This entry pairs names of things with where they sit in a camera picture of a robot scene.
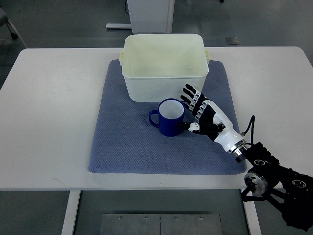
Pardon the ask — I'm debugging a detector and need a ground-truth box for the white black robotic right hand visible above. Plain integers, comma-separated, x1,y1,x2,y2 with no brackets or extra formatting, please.
177,84,247,156

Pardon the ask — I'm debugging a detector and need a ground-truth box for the blue mug white inside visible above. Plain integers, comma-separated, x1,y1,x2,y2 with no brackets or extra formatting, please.
148,98,185,137

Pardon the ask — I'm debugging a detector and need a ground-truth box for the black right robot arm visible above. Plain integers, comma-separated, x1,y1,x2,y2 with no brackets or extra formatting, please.
232,140,313,232

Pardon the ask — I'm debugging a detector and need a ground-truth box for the white plastic box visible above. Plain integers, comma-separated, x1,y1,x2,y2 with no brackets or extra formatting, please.
119,34,210,102

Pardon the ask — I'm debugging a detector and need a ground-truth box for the small grey floor hatch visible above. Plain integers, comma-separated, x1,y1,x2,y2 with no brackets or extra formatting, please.
225,37,240,45

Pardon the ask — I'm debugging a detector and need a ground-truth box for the blue textured cloth mat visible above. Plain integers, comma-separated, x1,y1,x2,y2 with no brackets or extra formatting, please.
89,60,246,175

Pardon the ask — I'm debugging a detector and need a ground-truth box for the white right table leg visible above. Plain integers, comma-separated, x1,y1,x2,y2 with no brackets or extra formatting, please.
243,201,262,235

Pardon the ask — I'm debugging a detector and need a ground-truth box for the white table leg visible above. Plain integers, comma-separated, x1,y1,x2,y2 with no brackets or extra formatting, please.
61,190,81,235
243,201,262,235

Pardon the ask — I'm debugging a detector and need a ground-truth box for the white cabinet on base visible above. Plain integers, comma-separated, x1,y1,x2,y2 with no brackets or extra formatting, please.
106,0,175,34

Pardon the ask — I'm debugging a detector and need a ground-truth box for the metal floor plate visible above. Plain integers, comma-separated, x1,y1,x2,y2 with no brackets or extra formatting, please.
100,213,222,235

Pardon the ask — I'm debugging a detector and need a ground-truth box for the white left table leg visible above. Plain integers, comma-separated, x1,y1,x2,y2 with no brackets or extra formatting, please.
61,190,81,235

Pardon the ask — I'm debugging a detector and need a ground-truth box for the grey office chair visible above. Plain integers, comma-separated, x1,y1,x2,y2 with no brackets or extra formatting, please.
0,9,28,48

